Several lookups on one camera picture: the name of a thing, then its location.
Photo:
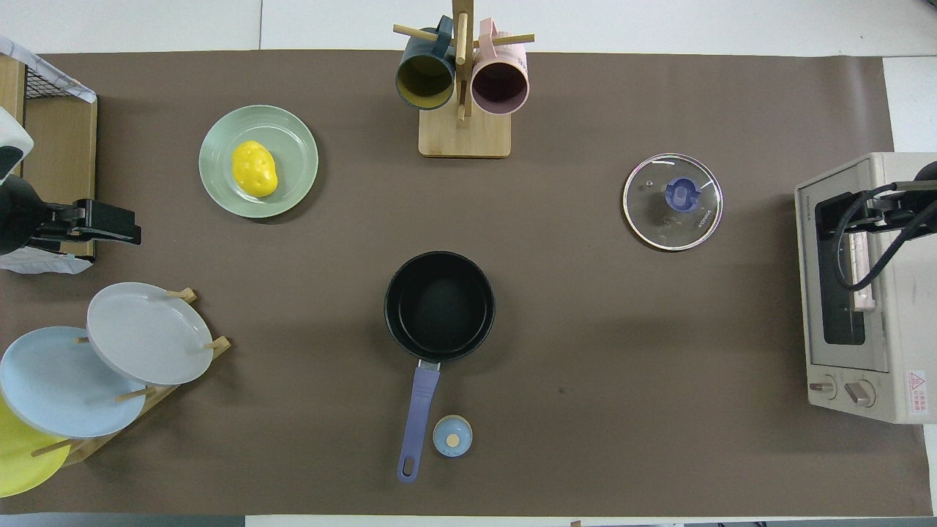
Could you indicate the mint green plate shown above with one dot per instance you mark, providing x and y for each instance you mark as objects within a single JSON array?
[{"x": 296, "y": 146}]

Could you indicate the dark blue saucepan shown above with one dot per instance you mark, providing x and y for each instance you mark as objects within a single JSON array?
[{"x": 439, "y": 307}]

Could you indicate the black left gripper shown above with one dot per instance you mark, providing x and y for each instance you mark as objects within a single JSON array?
[{"x": 25, "y": 216}]

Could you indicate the yellow toy potato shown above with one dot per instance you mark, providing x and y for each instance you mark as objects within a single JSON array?
[{"x": 255, "y": 170}]

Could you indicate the brown table mat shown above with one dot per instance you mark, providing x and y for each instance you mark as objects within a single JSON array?
[{"x": 622, "y": 329}]

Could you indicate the dark teal mug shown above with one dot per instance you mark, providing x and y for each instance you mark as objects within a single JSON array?
[{"x": 424, "y": 79}]

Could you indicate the glass pot lid blue knob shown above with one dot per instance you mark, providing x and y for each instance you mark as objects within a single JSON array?
[{"x": 659, "y": 219}]

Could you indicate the pink ribbed mug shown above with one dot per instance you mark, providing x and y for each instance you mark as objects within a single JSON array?
[{"x": 501, "y": 84}]

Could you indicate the light blue plate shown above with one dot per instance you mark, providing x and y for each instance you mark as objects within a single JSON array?
[{"x": 58, "y": 384}]

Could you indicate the wooden plate rack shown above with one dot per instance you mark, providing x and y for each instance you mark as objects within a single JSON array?
[{"x": 88, "y": 446}]

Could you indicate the light wooden shelf board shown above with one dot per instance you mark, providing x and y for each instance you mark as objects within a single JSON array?
[{"x": 9, "y": 80}]

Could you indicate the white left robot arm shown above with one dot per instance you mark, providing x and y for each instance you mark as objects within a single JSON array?
[{"x": 13, "y": 139}]

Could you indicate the beige toaster oven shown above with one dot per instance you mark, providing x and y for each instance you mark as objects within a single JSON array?
[{"x": 904, "y": 315}]

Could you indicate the wooden mug tree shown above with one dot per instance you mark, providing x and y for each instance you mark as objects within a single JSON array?
[{"x": 465, "y": 139}]

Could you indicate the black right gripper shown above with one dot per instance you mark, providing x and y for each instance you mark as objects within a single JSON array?
[{"x": 911, "y": 212}]

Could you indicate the grey plate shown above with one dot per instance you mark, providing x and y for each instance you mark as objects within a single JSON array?
[{"x": 146, "y": 333}]

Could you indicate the white patterned cloth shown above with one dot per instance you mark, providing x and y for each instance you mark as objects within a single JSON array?
[
  {"x": 51, "y": 73},
  {"x": 44, "y": 265}
]

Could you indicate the yellow plate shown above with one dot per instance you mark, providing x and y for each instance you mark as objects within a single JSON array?
[{"x": 18, "y": 461}]

